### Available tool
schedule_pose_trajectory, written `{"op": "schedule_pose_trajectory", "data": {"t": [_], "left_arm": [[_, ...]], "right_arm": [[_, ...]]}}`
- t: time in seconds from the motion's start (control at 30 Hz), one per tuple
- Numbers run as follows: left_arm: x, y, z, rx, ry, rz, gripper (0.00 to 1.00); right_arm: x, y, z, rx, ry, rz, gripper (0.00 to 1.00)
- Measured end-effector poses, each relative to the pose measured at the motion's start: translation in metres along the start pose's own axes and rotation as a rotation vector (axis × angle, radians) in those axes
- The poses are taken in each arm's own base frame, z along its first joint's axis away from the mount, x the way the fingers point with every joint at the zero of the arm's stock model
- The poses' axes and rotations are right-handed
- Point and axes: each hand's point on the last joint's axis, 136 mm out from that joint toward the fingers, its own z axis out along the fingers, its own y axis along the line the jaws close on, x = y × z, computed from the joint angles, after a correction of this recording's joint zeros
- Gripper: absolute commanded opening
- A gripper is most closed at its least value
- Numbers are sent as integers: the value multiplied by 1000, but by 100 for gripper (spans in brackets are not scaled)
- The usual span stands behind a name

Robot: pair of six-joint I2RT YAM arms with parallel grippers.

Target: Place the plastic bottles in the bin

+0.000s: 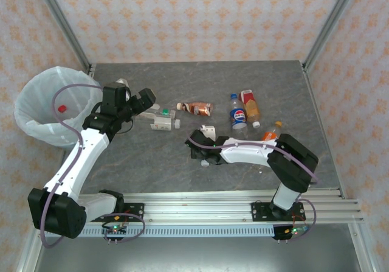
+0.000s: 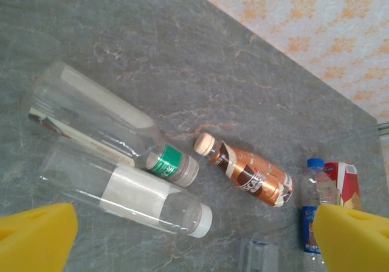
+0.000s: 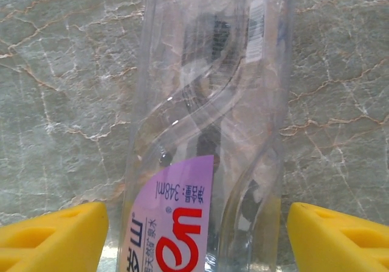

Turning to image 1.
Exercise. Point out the clear bottle white label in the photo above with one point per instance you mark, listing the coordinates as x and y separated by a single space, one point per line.
161 124

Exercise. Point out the grey metal lower shelf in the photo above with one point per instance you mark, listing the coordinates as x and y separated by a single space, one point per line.
197 255

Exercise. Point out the aluminium lower frame bar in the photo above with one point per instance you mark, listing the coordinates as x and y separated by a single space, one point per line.
361 250
28 250

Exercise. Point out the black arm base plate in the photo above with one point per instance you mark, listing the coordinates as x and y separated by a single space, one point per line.
259 211
135 209

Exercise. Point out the clear bottle red cap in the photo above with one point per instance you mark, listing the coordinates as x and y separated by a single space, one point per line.
62 108

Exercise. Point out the white bag-lined trash bin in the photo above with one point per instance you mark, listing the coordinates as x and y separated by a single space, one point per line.
36 95

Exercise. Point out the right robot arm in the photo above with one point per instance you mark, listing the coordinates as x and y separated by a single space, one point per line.
243 154

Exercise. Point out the small white cap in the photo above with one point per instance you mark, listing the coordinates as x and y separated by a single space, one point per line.
205 163

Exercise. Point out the orange soda bottle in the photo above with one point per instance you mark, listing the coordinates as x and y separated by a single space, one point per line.
270 135

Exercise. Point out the amber tea bottle red label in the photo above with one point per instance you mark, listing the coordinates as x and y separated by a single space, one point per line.
251 109

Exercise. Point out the blue-cap cola bottle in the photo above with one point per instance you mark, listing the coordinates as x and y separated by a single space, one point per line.
238 115

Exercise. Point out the aluminium frame post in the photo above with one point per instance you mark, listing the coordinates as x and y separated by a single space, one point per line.
63 19
332 19

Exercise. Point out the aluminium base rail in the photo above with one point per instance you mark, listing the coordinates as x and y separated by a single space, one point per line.
197 206

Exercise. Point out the brown coffee drink bottle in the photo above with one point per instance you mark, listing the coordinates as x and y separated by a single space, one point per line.
197 109

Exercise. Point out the small circuit board with LED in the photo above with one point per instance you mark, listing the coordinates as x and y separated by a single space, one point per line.
294 231
115 230

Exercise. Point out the clear bottle green neck band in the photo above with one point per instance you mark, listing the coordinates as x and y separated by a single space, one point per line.
165 112

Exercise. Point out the aluminium table side rail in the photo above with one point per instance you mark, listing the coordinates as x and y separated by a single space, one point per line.
324 132

